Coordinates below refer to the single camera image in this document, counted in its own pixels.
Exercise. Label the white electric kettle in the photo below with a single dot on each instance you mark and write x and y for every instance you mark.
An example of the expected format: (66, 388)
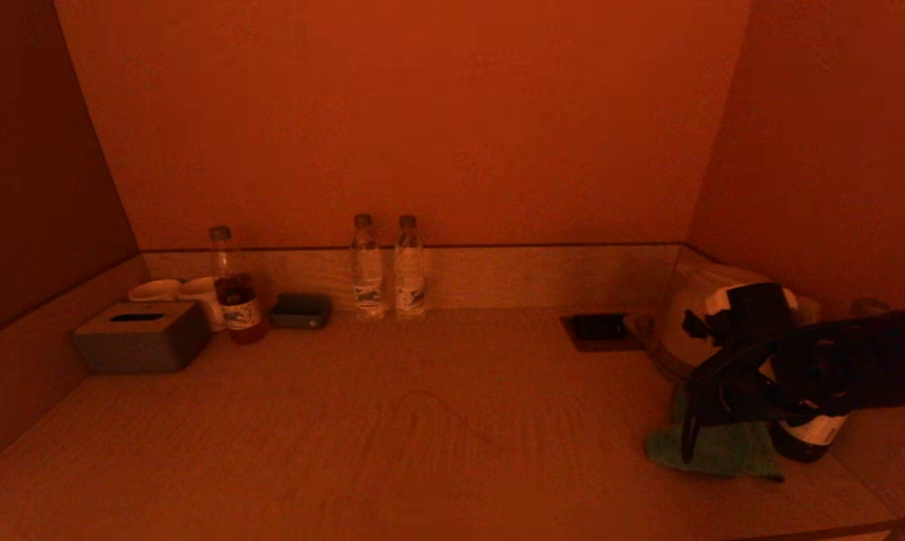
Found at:
(681, 323)

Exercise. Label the small blue open tray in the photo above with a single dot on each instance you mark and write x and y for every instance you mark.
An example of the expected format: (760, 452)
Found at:
(300, 310)

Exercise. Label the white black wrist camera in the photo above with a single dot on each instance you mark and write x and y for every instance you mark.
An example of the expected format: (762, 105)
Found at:
(760, 308)

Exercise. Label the clear water bottle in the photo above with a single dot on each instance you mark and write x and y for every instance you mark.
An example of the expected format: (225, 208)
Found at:
(368, 284)
(409, 284)

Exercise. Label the grey-blue tissue box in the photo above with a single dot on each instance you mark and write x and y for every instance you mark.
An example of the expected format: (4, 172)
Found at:
(143, 344)

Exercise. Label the round kettle base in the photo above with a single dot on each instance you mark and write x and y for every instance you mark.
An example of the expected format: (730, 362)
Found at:
(670, 367)

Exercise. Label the small amber tea bottle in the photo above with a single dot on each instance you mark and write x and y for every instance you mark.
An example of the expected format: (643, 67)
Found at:
(242, 314)

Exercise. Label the red black right robot arm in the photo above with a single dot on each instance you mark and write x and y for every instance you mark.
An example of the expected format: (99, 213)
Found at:
(873, 361)

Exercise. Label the large dark drink bottle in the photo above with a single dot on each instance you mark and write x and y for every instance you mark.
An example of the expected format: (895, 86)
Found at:
(805, 439)

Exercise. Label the teal fluffy cloth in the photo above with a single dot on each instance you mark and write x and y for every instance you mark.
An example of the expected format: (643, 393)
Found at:
(722, 452)

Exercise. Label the black recessed socket panel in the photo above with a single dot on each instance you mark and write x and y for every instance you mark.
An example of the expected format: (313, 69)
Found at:
(597, 330)

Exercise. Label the white low cup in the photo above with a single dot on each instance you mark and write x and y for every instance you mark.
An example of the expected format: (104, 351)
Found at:
(155, 290)

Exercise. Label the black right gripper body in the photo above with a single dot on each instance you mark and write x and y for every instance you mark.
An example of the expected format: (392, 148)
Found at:
(745, 391)

